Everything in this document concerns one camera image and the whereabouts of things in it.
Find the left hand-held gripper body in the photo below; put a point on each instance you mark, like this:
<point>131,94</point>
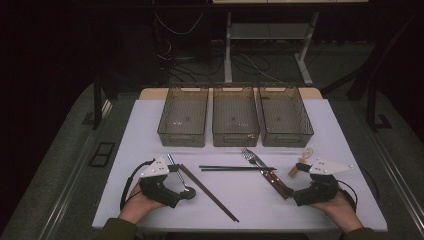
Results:
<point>156,190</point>

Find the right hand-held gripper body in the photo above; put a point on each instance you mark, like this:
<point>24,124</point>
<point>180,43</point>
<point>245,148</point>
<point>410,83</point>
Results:
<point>320,193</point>

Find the small wooden spoon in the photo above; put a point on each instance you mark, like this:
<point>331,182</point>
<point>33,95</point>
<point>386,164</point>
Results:
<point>301,161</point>

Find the mesh tray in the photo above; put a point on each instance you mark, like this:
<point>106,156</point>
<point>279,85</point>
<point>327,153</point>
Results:
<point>285,116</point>
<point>235,116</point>
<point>183,116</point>

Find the person's left hand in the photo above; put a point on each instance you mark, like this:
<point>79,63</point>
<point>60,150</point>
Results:
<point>138,206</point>

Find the person's right hand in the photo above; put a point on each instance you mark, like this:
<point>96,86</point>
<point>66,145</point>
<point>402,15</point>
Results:
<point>343,213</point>

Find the white table cover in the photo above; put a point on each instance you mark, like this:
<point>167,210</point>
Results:
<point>240,200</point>

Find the black metal stand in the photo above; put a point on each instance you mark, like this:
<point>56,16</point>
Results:
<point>97,103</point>
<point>371,106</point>

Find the black rectangular floor frame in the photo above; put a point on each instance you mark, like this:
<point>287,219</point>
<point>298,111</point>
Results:
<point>101,154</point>

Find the metal floor rail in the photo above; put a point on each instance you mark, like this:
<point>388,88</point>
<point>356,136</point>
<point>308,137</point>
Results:
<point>396,180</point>
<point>66,193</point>

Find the white metal desk frame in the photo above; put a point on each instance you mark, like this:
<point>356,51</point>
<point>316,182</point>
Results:
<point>228,50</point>

